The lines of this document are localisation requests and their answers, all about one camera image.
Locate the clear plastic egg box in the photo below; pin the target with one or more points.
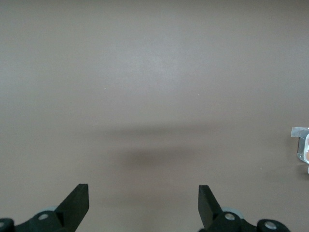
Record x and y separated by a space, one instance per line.
301 147

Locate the clear tape strip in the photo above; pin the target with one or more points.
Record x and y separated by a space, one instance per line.
295 132

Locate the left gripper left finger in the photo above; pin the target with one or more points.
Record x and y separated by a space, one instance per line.
72 207

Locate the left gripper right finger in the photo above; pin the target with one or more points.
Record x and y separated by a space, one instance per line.
210 210

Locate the brown egg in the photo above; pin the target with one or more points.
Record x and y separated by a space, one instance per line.
307 155

